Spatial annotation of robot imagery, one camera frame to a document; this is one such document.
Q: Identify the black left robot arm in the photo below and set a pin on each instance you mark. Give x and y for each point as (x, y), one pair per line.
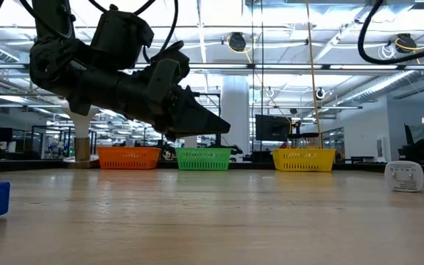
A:
(61, 62)

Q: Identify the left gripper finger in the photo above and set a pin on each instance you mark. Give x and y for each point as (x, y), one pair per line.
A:
(197, 121)

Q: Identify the green white USB charger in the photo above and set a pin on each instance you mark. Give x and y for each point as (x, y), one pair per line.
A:
(404, 176)

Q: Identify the yellow plastic basket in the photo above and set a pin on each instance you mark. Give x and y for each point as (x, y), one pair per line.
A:
(304, 160)

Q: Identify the green plastic basket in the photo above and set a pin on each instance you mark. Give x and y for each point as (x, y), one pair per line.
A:
(203, 159)

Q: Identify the white sand hourglass black caps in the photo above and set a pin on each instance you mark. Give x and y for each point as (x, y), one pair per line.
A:
(310, 134)

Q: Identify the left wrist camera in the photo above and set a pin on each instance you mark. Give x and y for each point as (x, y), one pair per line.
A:
(171, 53)

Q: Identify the orange plastic basket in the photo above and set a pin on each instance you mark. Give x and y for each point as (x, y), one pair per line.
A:
(129, 158)

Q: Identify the black office chair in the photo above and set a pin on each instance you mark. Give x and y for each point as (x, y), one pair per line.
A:
(418, 152)

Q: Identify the white mushroom table lamp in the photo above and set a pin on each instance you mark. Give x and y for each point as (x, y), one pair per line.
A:
(82, 147)

